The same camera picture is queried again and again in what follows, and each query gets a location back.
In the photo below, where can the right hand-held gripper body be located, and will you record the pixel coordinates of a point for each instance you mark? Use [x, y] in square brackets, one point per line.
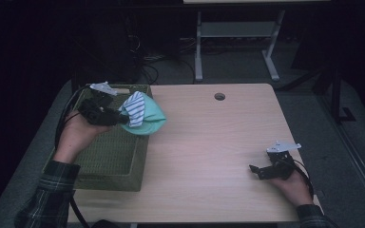
[280, 166]

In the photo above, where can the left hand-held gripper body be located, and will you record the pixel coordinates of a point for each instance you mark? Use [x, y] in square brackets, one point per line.
[96, 109]

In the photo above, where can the mint green cloth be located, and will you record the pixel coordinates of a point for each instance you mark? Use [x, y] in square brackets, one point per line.
[145, 117]

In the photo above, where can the green woven basket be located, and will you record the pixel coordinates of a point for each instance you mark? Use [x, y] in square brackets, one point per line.
[114, 155]

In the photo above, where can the person's right hand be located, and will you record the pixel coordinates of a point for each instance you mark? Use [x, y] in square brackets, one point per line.
[293, 188]

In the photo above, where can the person's left hand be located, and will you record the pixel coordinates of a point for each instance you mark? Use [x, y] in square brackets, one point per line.
[76, 139]

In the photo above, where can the black stand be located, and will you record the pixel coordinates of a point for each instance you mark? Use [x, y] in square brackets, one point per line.
[337, 95]

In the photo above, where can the grey metal stand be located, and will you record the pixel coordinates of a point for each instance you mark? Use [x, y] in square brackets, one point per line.
[237, 30]

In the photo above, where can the metal floor rail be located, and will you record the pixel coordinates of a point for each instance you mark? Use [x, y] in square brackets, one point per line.
[355, 152]

